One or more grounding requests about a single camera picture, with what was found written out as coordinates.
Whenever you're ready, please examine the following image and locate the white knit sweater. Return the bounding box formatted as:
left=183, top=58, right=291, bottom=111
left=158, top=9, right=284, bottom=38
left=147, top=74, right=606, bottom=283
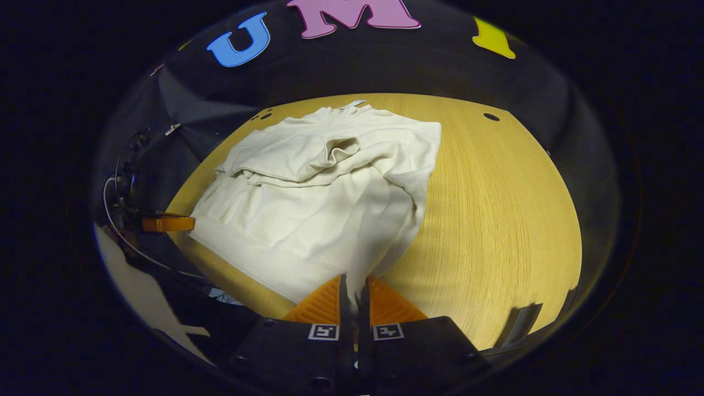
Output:
left=189, top=104, right=442, bottom=314

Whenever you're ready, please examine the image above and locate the black backdrop cloth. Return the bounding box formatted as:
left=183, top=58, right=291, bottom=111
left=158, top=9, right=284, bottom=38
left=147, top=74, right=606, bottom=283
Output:
left=96, top=0, right=619, bottom=221

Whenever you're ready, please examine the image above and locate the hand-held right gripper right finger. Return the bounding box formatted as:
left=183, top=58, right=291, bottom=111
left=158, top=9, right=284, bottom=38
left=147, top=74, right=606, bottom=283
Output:
left=357, top=275, right=490, bottom=396

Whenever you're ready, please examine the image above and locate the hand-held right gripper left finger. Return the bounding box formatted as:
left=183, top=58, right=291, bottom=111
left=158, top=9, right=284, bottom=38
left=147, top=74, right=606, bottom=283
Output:
left=231, top=274, right=355, bottom=396

